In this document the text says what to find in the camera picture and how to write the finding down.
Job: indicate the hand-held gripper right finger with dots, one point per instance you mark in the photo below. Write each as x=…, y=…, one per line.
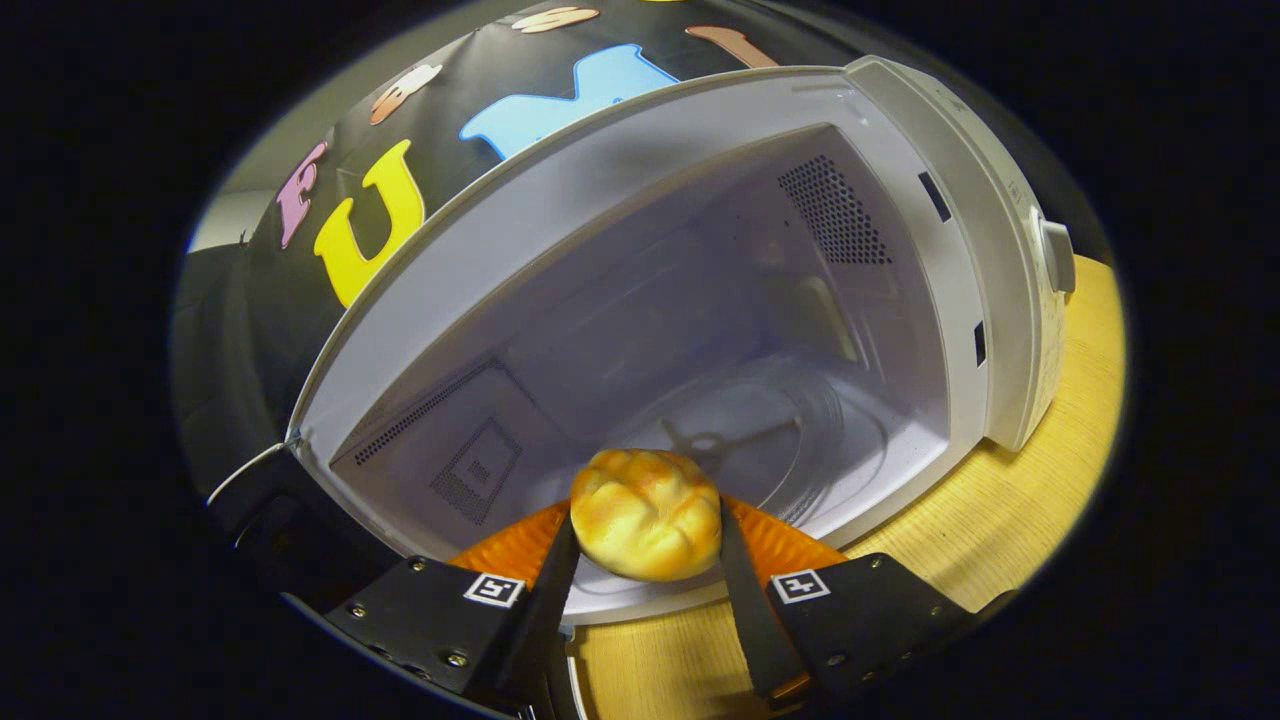
x=745, y=610

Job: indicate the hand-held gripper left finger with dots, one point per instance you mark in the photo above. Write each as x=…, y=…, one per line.
x=545, y=620

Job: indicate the golden bread bun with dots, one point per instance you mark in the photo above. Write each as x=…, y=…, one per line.
x=645, y=515

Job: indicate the white microwave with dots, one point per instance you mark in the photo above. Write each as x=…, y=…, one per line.
x=650, y=180

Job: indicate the glass turntable plate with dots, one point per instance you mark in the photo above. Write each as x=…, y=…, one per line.
x=810, y=440

